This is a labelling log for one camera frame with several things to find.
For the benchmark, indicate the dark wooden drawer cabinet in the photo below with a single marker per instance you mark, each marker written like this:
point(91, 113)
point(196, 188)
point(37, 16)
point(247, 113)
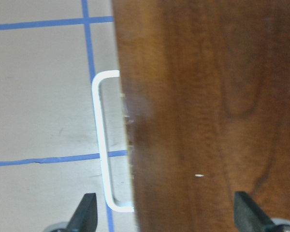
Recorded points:
point(207, 89)

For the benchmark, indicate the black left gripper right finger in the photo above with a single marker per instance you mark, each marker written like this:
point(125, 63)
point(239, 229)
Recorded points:
point(248, 216)

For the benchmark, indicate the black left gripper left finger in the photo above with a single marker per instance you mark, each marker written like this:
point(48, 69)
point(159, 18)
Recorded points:
point(85, 218)

